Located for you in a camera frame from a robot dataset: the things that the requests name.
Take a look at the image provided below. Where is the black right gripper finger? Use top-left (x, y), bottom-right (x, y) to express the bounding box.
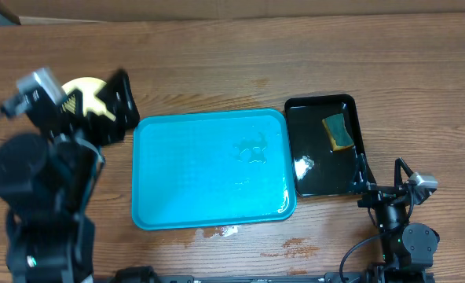
top-left (352, 153), bottom-right (377, 194)
top-left (394, 157), bottom-right (413, 187)

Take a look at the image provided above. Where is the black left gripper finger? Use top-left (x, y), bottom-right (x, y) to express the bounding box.
top-left (61, 89), bottom-right (83, 115)
top-left (97, 68), bottom-right (140, 130)

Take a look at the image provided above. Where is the yellow plate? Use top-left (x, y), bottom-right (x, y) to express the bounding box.
top-left (62, 77), bottom-right (115, 121)

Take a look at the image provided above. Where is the yellow green sponge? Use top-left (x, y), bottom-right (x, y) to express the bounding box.
top-left (322, 113), bottom-right (354, 151)

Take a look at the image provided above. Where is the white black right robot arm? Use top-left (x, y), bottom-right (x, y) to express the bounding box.
top-left (339, 158), bottom-right (440, 283)

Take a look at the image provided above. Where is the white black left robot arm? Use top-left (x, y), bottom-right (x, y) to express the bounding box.
top-left (0, 68), bottom-right (140, 282)

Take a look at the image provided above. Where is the black plastic tray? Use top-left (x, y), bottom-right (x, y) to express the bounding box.
top-left (284, 94), bottom-right (367, 197)

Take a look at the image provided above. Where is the teal plastic tray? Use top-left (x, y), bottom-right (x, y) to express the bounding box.
top-left (131, 108), bottom-right (297, 230)

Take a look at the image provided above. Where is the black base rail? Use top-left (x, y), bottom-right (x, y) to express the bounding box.
top-left (93, 266), bottom-right (436, 283)

